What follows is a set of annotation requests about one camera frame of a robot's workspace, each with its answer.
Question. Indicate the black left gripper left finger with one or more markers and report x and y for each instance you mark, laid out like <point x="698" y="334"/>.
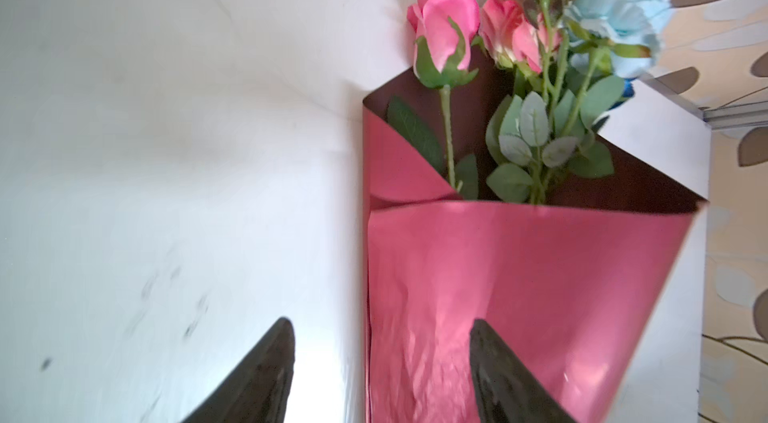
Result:
<point x="257" y="389"/>

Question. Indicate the dark red wrapping paper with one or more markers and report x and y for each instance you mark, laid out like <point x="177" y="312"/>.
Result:
<point x="568" y="286"/>

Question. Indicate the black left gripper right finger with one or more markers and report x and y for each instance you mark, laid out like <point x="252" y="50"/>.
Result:
<point x="505" y="390"/>

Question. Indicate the light blue fake rose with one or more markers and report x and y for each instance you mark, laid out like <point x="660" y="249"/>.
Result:
<point x="536" y="136"/>

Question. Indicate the magenta fake rose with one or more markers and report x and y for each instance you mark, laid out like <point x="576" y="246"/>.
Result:
<point x="443" y="33"/>

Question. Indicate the pink fake rose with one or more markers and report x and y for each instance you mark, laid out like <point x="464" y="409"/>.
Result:
<point x="512" y="41"/>

